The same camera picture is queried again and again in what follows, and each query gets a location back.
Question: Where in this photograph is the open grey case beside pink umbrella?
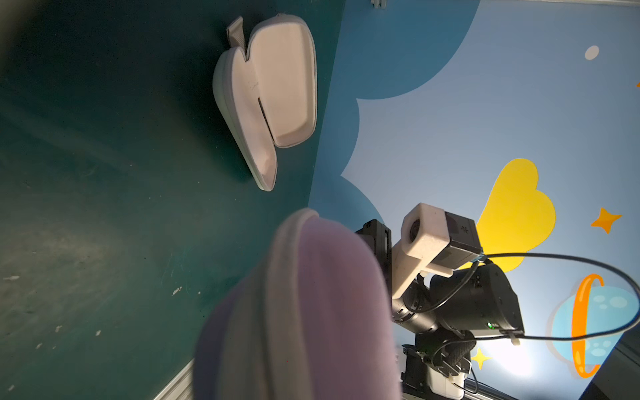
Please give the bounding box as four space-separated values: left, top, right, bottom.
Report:
213 14 318 192

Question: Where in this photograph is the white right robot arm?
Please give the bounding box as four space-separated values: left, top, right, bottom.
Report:
358 203 525 399

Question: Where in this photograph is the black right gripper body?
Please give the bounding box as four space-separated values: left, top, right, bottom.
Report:
354 218 526 336

